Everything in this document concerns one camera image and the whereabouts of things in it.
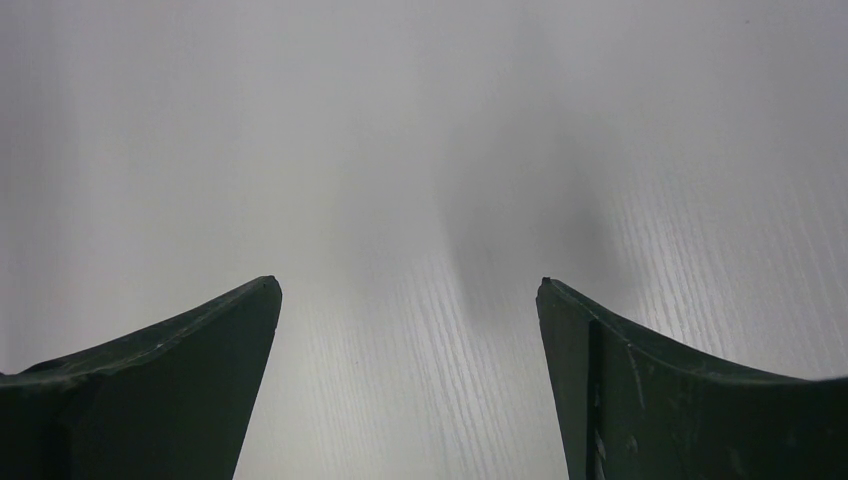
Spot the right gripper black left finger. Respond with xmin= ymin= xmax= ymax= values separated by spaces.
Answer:
xmin=1 ymin=276 xmax=283 ymax=479

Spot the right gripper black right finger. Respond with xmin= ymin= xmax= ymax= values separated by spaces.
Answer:
xmin=536 ymin=278 xmax=847 ymax=479

